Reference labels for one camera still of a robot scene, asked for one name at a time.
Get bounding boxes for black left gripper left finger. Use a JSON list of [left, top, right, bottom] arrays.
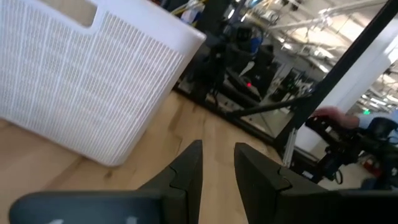
[[136, 139, 205, 224]]

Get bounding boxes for person's hand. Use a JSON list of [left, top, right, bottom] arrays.
[[310, 106, 361, 130]]

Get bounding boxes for white plastic basket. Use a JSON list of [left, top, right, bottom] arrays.
[[0, 0, 208, 167]]

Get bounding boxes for yellow cable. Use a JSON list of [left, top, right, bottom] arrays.
[[170, 0, 208, 16]]

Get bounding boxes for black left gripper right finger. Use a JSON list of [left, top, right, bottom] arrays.
[[233, 142, 343, 224]]

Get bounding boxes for black aluminium rig frame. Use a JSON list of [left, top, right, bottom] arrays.
[[174, 0, 398, 169]]

